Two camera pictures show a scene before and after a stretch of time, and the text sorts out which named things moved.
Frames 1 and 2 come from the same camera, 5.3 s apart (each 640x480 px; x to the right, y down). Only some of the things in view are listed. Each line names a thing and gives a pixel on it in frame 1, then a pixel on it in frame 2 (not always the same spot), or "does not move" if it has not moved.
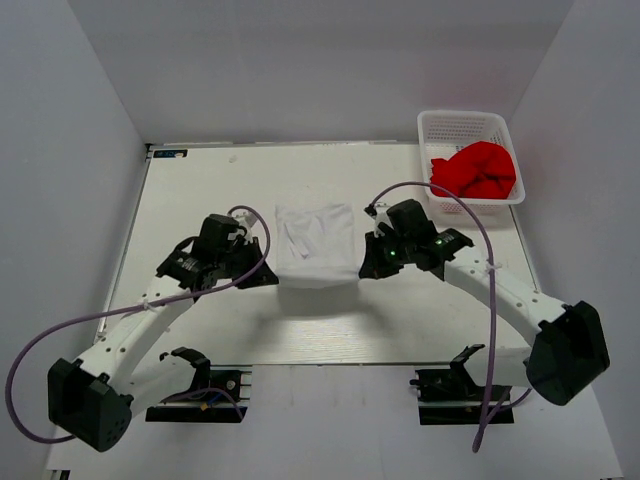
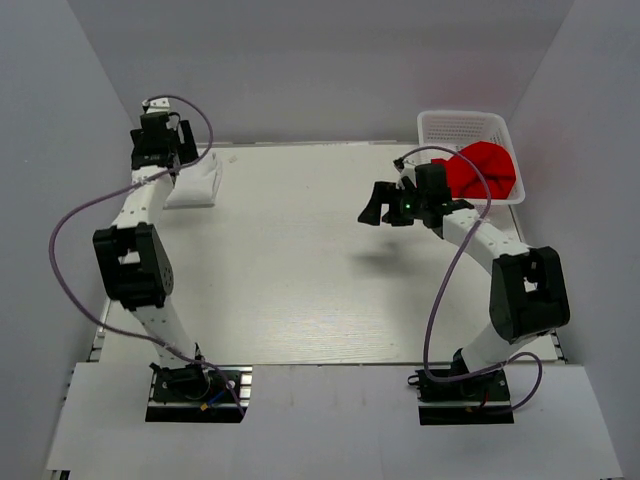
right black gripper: (374, 266) → (386, 193)
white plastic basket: (443, 133) does not move
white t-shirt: (315, 244) → (197, 185)
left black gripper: (251, 246) → (189, 149)
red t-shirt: (481, 170) does not move
